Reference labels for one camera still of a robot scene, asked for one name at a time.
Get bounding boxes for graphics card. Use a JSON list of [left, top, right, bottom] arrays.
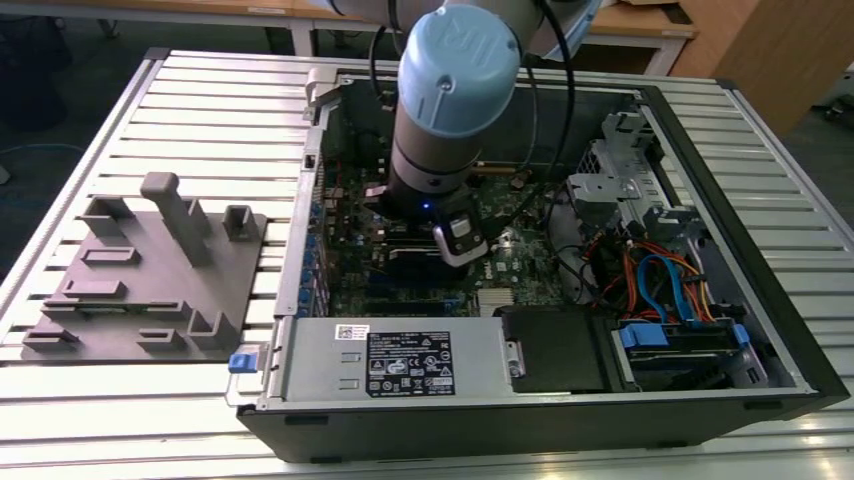
[[384, 245, 474, 287]]

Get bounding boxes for green motherboard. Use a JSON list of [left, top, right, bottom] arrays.
[[318, 162, 586, 320]]

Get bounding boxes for silver chipset heatsink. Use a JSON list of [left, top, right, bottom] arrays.
[[476, 286, 521, 307]]

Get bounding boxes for metal drive cage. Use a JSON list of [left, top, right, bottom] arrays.
[[565, 112, 713, 261]]

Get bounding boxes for grey power supply unit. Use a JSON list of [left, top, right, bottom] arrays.
[[257, 315, 529, 402]]

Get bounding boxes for black drive box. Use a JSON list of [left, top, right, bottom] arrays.
[[497, 304, 633, 396]]

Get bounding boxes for grey parts rack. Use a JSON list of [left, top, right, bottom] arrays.
[[19, 171, 271, 362]]

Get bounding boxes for hard disk in blue carrier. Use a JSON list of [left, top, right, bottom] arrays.
[[617, 319, 753, 394]]

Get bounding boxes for black PC case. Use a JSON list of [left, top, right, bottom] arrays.
[[225, 63, 853, 464]]

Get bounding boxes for brown cardboard box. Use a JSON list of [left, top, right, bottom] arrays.
[[617, 0, 693, 24]]

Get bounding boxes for wooden cabinet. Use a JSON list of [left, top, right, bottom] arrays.
[[686, 0, 854, 139]]

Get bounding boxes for chair base with casters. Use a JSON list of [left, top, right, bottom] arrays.
[[824, 69, 854, 121]]

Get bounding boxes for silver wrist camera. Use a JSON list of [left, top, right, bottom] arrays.
[[432, 209, 494, 270]]

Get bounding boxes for black camera cable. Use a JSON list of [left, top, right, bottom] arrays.
[[490, 0, 580, 249]]

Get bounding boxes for blue data cable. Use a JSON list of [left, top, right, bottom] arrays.
[[634, 253, 700, 329]]

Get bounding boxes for orange red power wires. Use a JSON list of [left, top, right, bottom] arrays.
[[586, 234, 740, 324]]

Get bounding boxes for wooden desk with white frame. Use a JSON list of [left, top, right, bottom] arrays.
[[57, 0, 315, 56], [263, 0, 700, 76]]

